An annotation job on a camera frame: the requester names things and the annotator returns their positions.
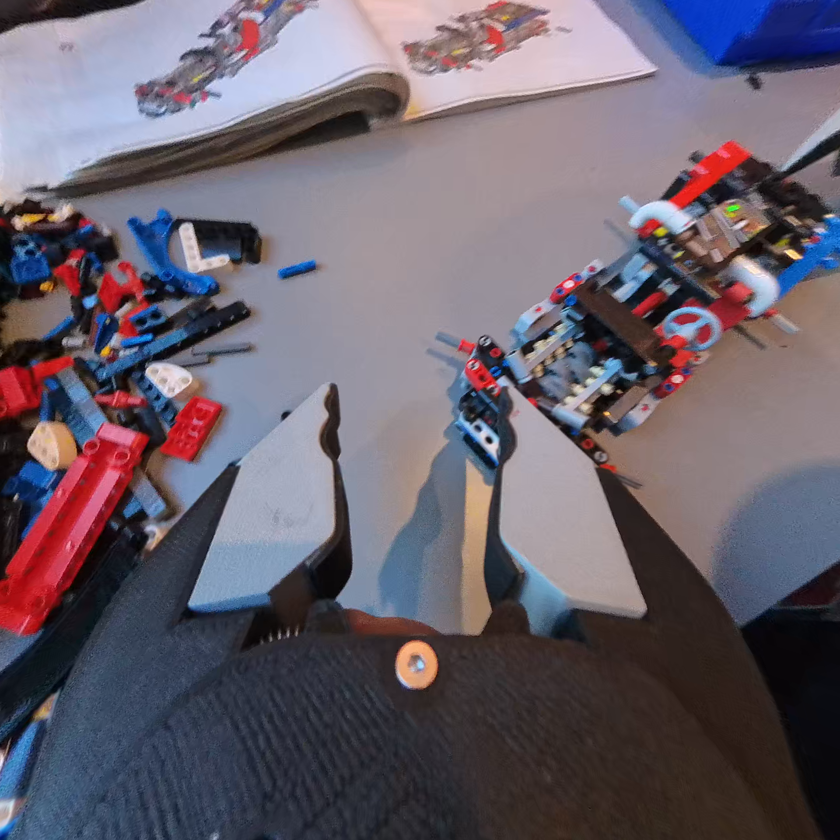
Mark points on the instruction booklet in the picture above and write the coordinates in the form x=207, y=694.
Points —
x=295, y=52

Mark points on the toy brick car model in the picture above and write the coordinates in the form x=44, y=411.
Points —
x=656, y=328

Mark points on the grey desk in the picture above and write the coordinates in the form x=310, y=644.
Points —
x=394, y=229

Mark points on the pile of loose toy bricks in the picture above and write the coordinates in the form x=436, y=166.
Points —
x=65, y=525

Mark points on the blue toy pin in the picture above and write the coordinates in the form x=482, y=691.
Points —
x=296, y=269

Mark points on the blue storage bin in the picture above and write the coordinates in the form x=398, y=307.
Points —
x=754, y=29

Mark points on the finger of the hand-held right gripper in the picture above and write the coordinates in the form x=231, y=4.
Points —
x=817, y=141

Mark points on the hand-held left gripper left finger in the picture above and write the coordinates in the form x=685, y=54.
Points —
x=275, y=518

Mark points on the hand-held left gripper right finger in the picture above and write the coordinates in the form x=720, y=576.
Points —
x=564, y=525

